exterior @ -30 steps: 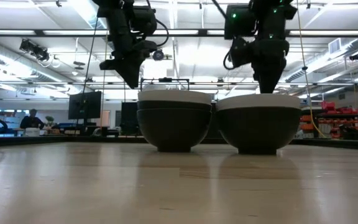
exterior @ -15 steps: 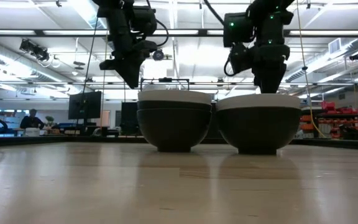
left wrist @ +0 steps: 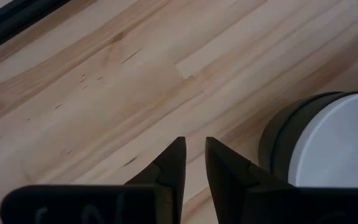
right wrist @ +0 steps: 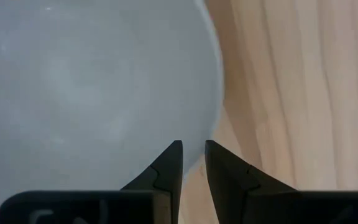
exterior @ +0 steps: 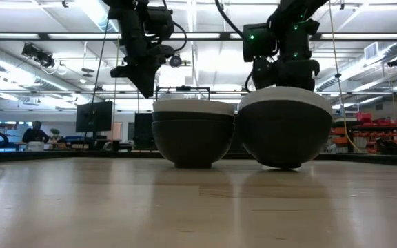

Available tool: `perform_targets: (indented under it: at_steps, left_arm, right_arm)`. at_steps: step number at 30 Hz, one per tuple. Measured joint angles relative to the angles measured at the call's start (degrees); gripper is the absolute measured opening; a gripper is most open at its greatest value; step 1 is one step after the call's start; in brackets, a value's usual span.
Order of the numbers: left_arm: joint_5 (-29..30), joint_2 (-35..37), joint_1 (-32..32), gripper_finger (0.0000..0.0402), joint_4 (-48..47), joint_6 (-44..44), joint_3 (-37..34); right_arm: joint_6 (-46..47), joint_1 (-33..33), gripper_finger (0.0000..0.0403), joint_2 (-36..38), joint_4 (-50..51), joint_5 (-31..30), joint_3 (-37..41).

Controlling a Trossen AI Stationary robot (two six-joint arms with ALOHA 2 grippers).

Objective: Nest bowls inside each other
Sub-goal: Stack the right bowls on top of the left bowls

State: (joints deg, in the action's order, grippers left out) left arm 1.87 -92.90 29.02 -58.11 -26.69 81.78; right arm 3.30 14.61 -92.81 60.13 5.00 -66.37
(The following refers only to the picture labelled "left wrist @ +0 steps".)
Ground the black bowl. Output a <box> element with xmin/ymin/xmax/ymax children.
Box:
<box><xmin>257</xmin><ymin>91</ymin><xmax>345</xmax><ymax>174</ymax></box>
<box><xmin>271</xmin><ymin>91</ymin><xmax>358</xmax><ymax>184</ymax></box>

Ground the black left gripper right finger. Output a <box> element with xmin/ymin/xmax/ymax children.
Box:
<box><xmin>204</xmin><ymin>136</ymin><xmax>358</xmax><ymax>224</ymax></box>

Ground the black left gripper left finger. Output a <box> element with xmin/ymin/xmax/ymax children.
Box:
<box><xmin>0</xmin><ymin>136</ymin><xmax>187</xmax><ymax>224</ymax></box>

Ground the white bowl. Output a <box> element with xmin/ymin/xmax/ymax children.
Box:
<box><xmin>287</xmin><ymin>90</ymin><xmax>358</xmax><ymax>189</ymax></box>

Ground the black aluminium table frame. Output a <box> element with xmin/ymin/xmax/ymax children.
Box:
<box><xmin>0</xmin><ymin>0</ymin><xmax>71</xmax><ymax>58</ymax></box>

